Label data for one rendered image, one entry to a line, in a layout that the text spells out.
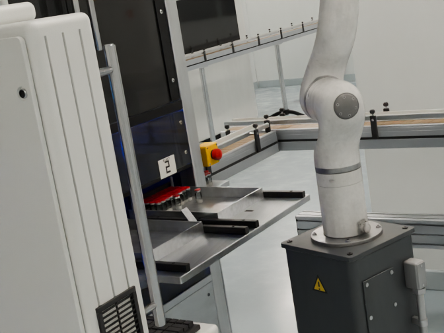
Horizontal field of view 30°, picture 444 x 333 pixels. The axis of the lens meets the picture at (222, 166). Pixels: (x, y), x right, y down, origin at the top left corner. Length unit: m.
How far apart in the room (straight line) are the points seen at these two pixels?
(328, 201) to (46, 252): 0.85
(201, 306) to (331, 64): 1.05
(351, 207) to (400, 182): 1.81
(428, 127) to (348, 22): 1.14
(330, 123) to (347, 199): 0.22
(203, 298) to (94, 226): 1.29
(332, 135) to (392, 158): 1.87
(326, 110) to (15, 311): 0.87
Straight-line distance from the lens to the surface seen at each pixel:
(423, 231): 3.33
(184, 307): 2.75
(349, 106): 2.04
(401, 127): 3.21
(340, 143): 2.10
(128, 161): 1.68
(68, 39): 1.55
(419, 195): 3.94
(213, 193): 2.73
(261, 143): 3.33
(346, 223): 2.17
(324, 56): 2.14
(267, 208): 2.51
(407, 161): 3.92
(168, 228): 2.43
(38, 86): 1.51
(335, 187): 2.14
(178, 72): 2.72
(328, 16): 2.11
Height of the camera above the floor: 1.57
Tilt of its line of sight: 13 degrees down
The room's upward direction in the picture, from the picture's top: 9 degrees counter-clockwise
